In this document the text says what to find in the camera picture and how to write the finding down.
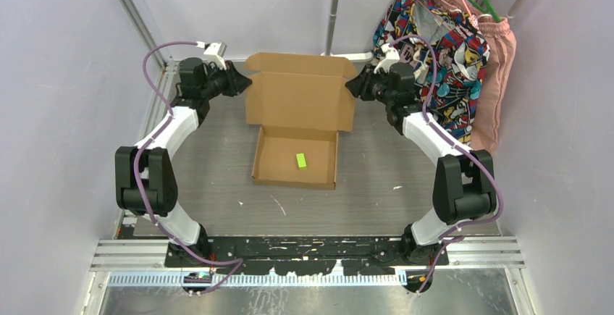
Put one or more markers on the colourful cartoon print garment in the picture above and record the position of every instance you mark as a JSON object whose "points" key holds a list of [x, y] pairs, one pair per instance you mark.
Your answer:
{"points": [[448, 54]]}

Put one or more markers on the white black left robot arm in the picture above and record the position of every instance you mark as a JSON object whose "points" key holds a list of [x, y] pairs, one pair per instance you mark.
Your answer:
{"points": [[144, 177]]}

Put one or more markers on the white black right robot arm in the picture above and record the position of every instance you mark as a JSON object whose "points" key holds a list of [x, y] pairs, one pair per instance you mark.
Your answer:
{"points": [[463, 190]]}

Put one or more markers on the small green block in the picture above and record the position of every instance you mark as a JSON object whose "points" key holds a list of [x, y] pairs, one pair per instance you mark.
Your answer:
{"points": [[301, 160]]}

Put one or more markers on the white rack stand with pole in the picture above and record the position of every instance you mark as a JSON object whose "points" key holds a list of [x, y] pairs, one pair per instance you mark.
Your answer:
{"points": [[362, 57]]}

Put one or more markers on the brown cardboard box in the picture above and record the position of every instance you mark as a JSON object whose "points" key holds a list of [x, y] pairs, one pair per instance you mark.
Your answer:
{"points": [[301, 105]]}

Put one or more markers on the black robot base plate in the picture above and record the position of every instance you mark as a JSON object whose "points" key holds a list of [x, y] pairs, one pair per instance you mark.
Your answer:
{"points": [[356, 256]]}

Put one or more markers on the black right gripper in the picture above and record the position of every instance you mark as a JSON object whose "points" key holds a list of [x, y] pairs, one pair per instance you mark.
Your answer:
{"points": [[358, 87]]}

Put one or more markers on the pink garment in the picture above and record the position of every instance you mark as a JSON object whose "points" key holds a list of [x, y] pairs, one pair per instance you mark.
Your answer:
{"points": [[502, 44]]}

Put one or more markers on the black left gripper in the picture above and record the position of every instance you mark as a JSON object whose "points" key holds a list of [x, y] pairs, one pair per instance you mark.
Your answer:
{"points": [[240, 84]]}

